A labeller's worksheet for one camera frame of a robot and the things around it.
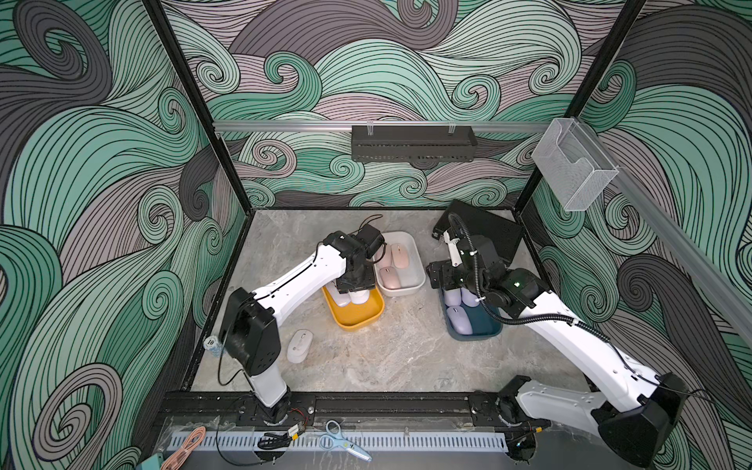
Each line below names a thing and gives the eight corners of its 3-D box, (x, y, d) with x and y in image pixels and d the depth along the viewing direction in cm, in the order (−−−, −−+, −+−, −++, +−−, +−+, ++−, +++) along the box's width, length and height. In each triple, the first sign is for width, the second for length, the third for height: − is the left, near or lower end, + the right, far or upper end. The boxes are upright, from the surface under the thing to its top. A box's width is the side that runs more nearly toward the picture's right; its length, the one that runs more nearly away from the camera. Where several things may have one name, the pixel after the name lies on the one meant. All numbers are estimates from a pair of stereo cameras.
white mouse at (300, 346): (285, 361, 83) (283, 357, 81) (298, 330, 89) (296, 326, 87) (303, 365, 82) (301, 362, 80) (315, 334, 88) (313, 331, 86)
